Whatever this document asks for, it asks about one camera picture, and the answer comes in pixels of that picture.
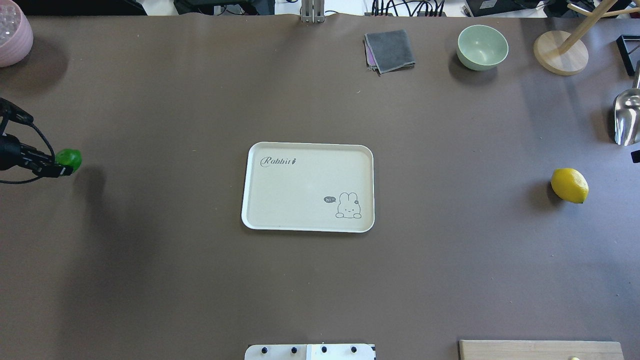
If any wooden cutting board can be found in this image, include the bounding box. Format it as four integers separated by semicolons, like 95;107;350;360
458;339;624;360

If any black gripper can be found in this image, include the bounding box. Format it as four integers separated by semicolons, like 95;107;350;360
0;134;74;178

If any folded grey cloth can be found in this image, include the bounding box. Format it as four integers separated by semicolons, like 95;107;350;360
363;29;416;75

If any silver metal scoop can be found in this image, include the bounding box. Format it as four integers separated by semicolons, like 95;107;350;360
614;62;640;146

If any green lime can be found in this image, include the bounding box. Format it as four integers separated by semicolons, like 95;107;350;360
55;148;83;173

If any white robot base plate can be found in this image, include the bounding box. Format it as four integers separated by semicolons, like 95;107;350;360
244;342;377;360

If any pink bowl with ice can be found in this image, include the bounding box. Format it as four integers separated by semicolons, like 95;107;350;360
0;0;34;68

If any yellow lemon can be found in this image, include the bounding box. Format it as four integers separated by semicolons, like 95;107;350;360
550;168;590;204

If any wooden mug stand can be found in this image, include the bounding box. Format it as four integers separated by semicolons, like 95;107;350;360
533;0;640;76

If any light green bowl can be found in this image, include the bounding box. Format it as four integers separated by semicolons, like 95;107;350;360
456;24;510;71

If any cream rabbit tray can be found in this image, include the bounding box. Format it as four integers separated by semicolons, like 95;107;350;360
241;141;375;233

